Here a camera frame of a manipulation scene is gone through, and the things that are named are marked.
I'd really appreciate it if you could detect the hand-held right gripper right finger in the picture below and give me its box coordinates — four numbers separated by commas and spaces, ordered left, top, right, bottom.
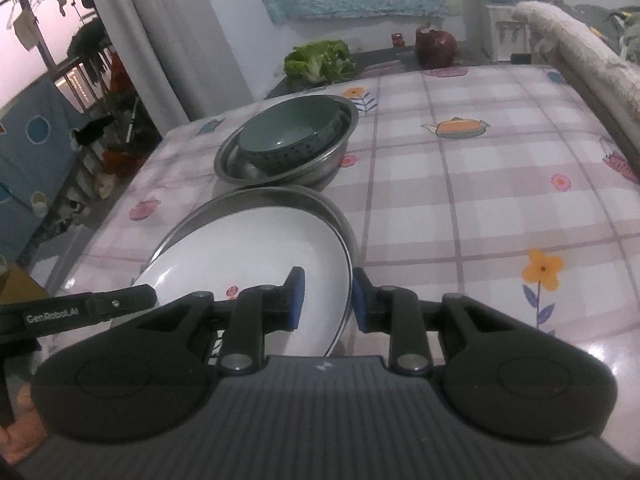
351, 267, 506, 376

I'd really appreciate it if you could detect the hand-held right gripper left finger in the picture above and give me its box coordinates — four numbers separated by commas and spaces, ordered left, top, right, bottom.
135, 266, 307, 376

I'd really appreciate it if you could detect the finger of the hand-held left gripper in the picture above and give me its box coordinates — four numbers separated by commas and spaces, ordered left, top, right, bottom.
82, 283, 157, 322

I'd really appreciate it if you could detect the white ceramic plate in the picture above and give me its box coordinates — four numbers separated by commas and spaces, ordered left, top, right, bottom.
131, 210, 352, 357

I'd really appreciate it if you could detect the large steel plate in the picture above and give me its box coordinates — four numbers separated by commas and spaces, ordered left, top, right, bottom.
144, 186, 359, 291

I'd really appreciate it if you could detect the wide deep steel bowl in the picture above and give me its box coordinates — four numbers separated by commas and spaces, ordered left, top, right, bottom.
214, 95, 360, 191

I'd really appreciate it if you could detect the green ceramic bowl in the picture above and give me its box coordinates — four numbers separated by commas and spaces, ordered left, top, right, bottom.
237, 97, 344, 169

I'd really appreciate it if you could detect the red cloth item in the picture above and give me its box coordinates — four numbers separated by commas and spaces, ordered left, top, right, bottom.
102, 147, 142, 177

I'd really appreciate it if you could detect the checked floral tablecloth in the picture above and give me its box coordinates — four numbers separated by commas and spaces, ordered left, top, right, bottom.
10, 62, 640, 461

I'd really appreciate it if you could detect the blue circle-print sheet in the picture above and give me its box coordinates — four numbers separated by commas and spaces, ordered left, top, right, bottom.
0, 77, 87, 269

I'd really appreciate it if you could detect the black cloth item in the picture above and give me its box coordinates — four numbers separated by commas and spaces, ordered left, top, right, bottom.
72, 114, 116, 149

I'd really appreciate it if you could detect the metal balcony railing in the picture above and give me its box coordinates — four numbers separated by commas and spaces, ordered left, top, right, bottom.
0, 50, 151, 261

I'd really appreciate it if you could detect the orange hanging cloth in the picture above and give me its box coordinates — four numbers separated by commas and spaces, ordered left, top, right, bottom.
108, 52, 132, 92

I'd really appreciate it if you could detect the green lettuce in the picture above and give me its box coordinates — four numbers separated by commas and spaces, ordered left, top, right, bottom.
283, 40, 357, 84

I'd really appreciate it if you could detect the dark side table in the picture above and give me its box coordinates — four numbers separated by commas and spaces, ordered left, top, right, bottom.
264, 47, 502, 99

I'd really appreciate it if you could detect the red onion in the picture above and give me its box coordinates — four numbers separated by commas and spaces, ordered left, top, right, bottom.
414, 22, 460, 69

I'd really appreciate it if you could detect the white curtain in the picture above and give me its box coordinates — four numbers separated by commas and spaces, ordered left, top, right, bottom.
82, 0, 254, 124

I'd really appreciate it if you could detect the white cabinet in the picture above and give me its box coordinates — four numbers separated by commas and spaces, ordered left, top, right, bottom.
482, 2, 534, 64

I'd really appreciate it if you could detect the white frayed blanket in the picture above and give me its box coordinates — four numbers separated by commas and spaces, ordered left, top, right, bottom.
514, 1, 640, 134

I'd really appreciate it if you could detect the grey bed blanket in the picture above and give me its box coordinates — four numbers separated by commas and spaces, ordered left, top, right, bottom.
570, 2, 640, 62

